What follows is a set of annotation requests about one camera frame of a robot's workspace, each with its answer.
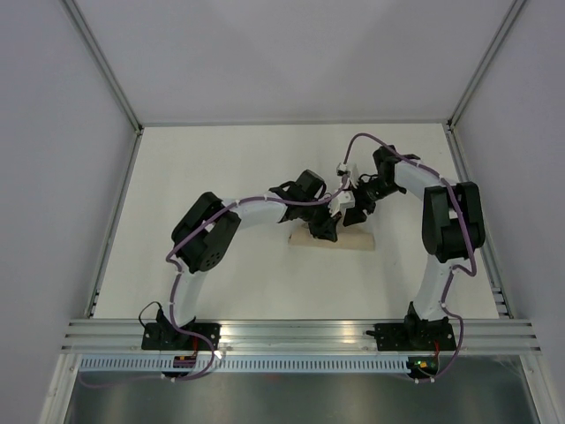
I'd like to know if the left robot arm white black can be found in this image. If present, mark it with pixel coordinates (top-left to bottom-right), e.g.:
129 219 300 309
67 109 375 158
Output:
141 170 349 352

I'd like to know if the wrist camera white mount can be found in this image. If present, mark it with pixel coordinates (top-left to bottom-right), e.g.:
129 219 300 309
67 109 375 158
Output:
329 191 355 216
336 163 359 190

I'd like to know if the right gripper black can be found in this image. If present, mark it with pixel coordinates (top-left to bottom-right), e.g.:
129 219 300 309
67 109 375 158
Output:
343 177 403 228

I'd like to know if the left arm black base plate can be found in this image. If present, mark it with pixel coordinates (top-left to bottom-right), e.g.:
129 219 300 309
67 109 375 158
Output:
141 322 221 352

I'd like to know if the aluminium frame post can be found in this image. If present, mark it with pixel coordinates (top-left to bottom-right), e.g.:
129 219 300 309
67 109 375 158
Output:
60 0 143 134
444 0 530 132

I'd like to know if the white slotted cable duct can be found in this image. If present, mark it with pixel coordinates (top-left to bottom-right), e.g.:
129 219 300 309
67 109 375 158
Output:
79 355 409 374

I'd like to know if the beige cloth napkin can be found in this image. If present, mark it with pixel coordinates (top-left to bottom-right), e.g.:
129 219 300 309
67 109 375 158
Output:
288 225 375 252

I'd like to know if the aluminium mounting rail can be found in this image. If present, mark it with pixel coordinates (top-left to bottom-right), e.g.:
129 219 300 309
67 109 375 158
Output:
60 319 541 356

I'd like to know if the right aluminium frame post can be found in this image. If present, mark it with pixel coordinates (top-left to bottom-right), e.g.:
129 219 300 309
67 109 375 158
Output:
444 0 530 132

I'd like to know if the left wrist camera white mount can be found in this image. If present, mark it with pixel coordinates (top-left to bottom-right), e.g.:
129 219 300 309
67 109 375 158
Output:
329 191 355 216

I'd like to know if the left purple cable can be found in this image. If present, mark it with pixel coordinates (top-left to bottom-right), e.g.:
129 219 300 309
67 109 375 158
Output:
79 189 348 390

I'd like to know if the left aluminium frame post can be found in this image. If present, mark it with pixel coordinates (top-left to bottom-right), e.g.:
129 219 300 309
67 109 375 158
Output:
60 0 143 134

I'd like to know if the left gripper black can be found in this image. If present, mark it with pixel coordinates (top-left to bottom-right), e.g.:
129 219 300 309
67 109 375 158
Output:
299 199 342 244

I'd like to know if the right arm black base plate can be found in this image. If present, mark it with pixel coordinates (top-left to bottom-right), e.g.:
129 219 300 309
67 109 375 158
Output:
367 322 456 352

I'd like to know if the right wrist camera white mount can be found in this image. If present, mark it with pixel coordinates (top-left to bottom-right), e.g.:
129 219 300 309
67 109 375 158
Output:
336 163 359 190

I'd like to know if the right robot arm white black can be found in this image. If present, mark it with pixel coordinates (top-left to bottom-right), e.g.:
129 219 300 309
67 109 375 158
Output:
343 146 486 352

